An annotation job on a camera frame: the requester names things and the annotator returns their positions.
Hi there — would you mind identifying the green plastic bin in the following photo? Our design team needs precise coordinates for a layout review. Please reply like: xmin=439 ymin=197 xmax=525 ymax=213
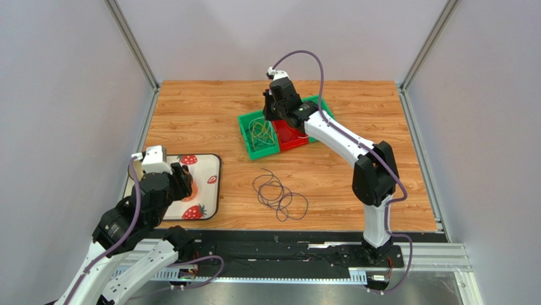
xmin=237 ymin=111 xmax=280 ymax=160
xmin=302 ymin=95 xmax=335 ymax=144

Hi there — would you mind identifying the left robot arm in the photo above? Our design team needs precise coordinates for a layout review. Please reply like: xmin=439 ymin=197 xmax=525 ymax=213
xmin=55 ymin=163 xmax=194 ymax=304

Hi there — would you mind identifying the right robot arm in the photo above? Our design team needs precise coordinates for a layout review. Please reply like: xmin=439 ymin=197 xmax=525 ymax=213
xmin=263 ymin=74 xmax=399 ymax=264

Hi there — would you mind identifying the strawberry print white tray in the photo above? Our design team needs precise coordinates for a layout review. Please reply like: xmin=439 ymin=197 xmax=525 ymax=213
xmin=125 ymin=154 xmax=222 ymax=221

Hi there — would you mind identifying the red plastic bin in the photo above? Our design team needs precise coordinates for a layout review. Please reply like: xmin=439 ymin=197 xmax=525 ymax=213
xmin=272 ymin=120 xmax=309 ymax=152

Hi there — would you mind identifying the beige ceramic bowl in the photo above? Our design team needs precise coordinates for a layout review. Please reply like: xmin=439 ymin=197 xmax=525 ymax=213
xmin=128 ymin=160 xmax=144 ymax=182

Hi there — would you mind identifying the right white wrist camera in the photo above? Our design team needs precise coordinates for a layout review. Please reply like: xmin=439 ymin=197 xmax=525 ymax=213
xmin=266 ymin=67 xmax=290 ymax=81

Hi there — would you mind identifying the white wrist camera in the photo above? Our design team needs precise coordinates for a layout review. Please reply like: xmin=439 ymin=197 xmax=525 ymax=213
xmin=266 ymin=67 xmax=290 ymax=81
xmin=130 ymin=146 xmax=173 ymax=180

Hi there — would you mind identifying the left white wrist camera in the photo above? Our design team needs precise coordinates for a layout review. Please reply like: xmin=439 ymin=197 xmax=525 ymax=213
xmin=130 ymin=146 xmax=173 ymax=180

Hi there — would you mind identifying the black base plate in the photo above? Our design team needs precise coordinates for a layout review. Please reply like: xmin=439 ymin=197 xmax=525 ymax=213
xmin=178 ymin=229 xmax=407 ymax=280

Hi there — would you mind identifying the aluminium frame rail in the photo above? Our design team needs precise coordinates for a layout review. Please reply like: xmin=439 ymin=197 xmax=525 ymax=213
xmin=76 ymin=243 xmax=484 ymax=305

